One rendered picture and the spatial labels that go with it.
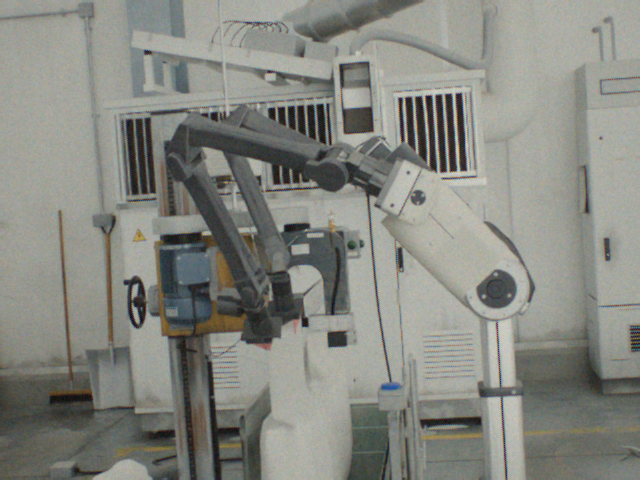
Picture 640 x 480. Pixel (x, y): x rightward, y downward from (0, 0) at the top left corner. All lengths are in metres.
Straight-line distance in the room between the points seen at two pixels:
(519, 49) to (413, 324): 1.79
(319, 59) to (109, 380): 3.00
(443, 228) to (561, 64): 5.00
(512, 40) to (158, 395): 3.06
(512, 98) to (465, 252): 3.88
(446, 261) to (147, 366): 4.05
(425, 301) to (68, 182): 3.04
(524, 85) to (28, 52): 3.70
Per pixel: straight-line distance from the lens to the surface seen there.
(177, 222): 3.03
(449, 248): 2.35
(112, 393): 7.40
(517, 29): 6.26
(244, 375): 6.09
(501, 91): 6.23
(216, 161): 3.02
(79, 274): 7.67
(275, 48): 5.71
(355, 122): 5.79
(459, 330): 5.94
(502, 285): 2.44
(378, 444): 4.28
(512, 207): 7.20
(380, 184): 2.18
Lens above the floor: 1.47
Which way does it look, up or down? 3 degrees down
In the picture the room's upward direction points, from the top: 4 degrees counter-clockwise
